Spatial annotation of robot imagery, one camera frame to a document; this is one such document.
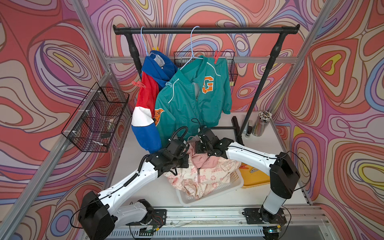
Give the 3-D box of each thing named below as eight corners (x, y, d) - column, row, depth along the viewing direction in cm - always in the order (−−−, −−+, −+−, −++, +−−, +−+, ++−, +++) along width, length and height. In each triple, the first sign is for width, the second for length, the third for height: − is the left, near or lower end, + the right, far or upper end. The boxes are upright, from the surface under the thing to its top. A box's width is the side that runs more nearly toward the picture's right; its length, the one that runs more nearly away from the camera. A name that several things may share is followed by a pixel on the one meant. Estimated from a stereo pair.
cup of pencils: (250, 133, 107) (258, 117, 94) (253, 125, 112) (261, 108, 99) (260, 137, 105) (270, 121, 91) (263, 128, 110) (273, 112, 97)
